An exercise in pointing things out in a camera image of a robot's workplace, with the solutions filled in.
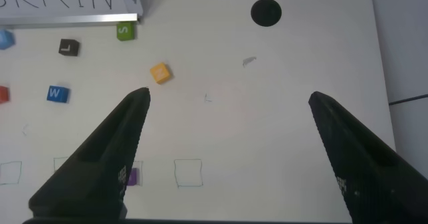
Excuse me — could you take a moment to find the blue letter W block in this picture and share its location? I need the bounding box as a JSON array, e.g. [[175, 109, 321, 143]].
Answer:
[[46, 85, 71, 104]]

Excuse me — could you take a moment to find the black letter L block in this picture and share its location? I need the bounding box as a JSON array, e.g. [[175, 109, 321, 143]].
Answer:
[[58, 38, 81, 57]]

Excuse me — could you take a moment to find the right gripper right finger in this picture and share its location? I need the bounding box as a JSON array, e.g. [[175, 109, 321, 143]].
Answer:
[[308, 90, 428, 224]]

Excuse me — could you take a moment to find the black round table grommet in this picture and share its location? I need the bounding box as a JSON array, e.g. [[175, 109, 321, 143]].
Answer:
[[250, 0, 283, 27]]

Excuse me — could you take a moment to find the yellow letter N block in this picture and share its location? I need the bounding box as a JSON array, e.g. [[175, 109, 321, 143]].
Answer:
[[149, 62, 173, 85]]

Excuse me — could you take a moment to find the white board reading BRAIN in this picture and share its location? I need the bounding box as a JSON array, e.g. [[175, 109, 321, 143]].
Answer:
[[0, 0, 144, 26]]

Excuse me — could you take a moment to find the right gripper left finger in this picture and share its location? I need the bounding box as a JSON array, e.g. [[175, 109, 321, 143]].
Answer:
[[28, 87, 152, 220]]

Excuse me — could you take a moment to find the purple letter I block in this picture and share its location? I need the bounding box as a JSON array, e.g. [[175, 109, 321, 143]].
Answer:
[[126, 167, 139, 187]]

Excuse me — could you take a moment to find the light blue letter block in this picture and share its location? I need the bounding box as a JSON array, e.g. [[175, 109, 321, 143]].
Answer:
[[0, 29, 16, 50]]

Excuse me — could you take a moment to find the green letter S block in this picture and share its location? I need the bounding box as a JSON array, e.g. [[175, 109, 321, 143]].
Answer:
[[116, 21, 136, 42]]

